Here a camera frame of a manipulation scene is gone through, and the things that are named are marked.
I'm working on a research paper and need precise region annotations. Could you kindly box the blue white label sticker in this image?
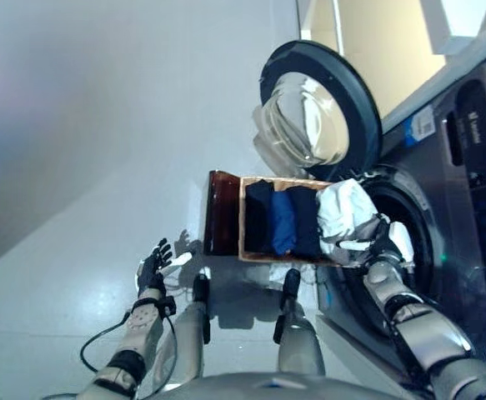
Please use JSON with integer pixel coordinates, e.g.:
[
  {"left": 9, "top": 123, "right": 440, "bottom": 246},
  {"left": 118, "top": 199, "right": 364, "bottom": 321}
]
[{"left": 404, "top": 105, "right": 436, "bottom": 145}]

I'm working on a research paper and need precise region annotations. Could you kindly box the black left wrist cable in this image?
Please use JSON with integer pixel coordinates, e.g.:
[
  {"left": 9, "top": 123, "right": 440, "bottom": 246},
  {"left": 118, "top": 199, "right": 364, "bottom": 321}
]
[{"left": 79, "top": 303, "right": 178, "bottom": 376}]

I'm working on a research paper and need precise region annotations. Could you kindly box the glossy dark brown stool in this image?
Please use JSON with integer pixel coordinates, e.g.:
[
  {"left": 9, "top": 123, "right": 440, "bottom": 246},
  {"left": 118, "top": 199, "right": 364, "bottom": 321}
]
[{"left": 203, "top": 169, "right": 243, "bottom": 255}]

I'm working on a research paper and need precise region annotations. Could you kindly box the round glass washer door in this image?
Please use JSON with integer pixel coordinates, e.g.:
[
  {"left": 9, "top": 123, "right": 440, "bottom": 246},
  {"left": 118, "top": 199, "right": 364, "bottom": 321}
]
[{"left": 250, "top": 39, "right": 383, "bottom": 178}]

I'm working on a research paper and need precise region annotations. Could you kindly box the black knit garment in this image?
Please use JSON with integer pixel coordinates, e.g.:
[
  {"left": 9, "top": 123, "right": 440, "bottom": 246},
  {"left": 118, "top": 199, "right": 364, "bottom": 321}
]
[{"left": 288, "top": 185, "right": 323, "bottom": 257}]

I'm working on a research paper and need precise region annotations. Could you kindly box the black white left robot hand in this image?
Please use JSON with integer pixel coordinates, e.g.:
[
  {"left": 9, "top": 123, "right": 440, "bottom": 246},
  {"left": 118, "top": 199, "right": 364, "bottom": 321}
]
[{"left": 136, "top": 237, "right": 193, "bottom": 299}]

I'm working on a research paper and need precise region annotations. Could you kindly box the white garment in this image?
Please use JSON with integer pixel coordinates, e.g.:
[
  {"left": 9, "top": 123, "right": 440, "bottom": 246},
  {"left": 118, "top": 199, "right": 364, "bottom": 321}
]
[{"left": 315, "top": 177, "right": 379, "bottom": 268}]

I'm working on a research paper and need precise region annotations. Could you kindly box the silver right robot leg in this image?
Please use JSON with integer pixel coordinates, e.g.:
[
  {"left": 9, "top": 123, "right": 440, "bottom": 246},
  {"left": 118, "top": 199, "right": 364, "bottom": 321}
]
[{"left": 273, "top": 267, "right": 327, "bottom": 377}]

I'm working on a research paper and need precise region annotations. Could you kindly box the silver robot leg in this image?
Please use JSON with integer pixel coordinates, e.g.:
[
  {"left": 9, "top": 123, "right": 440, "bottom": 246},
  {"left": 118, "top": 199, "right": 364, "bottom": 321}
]
[
  {"left": 273, "top": 267, "right": 327, "bottom": 377},
  {"left": 158, "top": 272, "right": 214, "bottom": 381}
]

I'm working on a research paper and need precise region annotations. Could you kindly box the grey robot torso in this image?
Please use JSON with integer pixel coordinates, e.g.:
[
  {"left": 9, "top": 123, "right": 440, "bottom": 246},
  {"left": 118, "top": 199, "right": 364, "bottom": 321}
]
[{"left": 142, "top": 369, "right": 406, "bottom": 400}]

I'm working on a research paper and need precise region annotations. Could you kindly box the wicker laundry basket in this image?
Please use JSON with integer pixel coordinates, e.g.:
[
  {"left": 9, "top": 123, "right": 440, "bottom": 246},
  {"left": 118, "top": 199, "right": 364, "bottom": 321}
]
[{"left": 237, "top": 175, "right": 340, "bottom": 266}]

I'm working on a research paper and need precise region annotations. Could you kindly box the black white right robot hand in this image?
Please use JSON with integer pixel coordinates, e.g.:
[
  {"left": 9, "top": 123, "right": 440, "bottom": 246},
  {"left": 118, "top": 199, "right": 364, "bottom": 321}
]
[{"left": 333, "top": 212, "right": 417, "bottom": 267}]

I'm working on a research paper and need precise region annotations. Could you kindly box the silver left robot leg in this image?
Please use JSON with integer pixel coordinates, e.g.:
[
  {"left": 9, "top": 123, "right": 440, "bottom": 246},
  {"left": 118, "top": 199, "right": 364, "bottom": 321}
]
[{"left": 158, "top": 272, "right": 214, "bottom": 381}]

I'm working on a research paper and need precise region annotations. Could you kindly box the blue garment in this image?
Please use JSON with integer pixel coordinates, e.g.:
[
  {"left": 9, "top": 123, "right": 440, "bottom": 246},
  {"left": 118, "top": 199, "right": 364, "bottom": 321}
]
[{"left": 269, "top": 190, "right": 298, "bottom": 256}]

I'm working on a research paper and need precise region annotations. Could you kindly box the dark grey washing machine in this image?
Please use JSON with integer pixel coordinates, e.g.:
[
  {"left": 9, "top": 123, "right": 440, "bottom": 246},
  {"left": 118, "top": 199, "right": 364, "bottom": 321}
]
[{"left": 315, "top": 20, "right": 486, "bottom": 400}]

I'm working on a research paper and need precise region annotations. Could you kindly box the dark navy folded garment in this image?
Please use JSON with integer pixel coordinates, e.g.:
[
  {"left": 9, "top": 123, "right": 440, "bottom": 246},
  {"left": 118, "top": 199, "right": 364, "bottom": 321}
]
[{"left": 244, "top": 179, "right": 278, "bottom": 253}]

